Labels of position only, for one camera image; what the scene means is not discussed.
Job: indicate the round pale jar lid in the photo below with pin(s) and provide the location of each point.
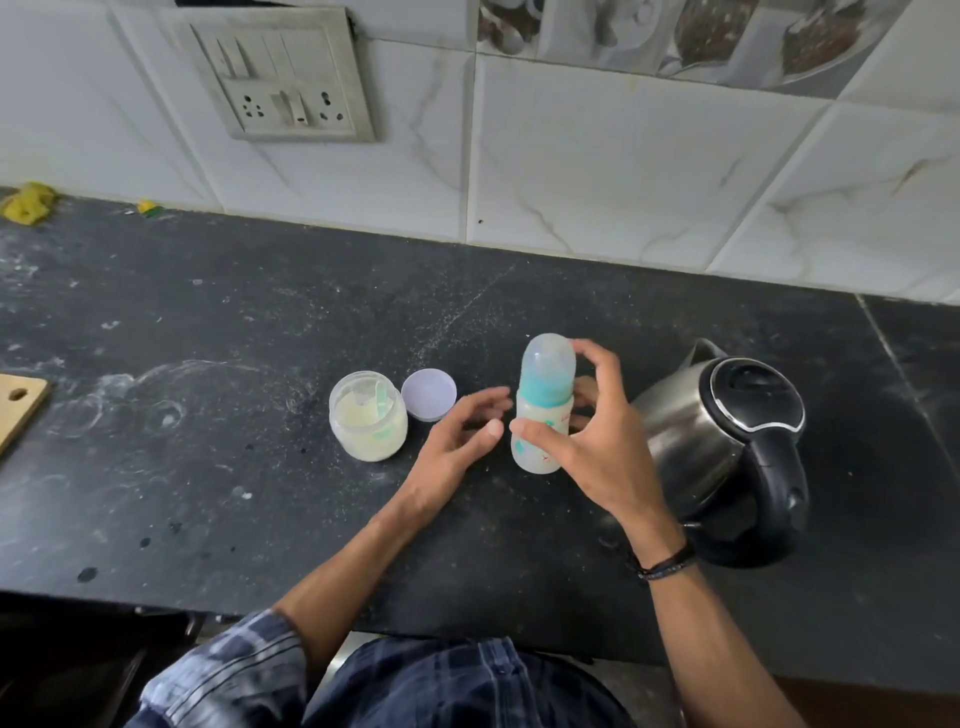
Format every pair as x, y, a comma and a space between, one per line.
429, 394

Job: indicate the stainless steel electric kettle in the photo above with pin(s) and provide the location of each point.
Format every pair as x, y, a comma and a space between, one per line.
705, 442

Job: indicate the wooden cutting board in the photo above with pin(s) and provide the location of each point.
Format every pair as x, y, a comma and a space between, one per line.
19, 405

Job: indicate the yellow cloth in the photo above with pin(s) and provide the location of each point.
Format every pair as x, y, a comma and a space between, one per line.
28, 204

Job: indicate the clear jar of milk powder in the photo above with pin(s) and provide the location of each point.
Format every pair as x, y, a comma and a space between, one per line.
367, 427

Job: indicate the person's right forearm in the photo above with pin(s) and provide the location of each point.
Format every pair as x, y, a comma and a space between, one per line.
712, 645

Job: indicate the white wall switch socket panel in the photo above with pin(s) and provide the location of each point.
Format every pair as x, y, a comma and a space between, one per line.
277, 75

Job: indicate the person's right thumb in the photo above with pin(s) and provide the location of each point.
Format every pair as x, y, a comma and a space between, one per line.
536, 435

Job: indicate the person's right hand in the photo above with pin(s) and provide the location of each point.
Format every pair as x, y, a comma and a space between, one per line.
611, 457

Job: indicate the person's left forearm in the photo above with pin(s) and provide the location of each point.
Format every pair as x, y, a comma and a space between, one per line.
349, 570

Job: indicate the blue plaid shirt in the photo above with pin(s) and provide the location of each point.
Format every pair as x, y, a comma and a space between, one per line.
450, 686

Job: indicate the person's left hand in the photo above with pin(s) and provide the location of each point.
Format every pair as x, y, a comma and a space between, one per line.
442, 465

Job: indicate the person's left thumb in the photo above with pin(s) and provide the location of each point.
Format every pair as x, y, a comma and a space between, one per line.
484, 441

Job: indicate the small yellow green scrap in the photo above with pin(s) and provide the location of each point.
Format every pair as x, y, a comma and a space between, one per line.
148, 208

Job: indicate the baby bottle with teal collar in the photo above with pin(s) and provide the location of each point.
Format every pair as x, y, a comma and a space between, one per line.
546, 375

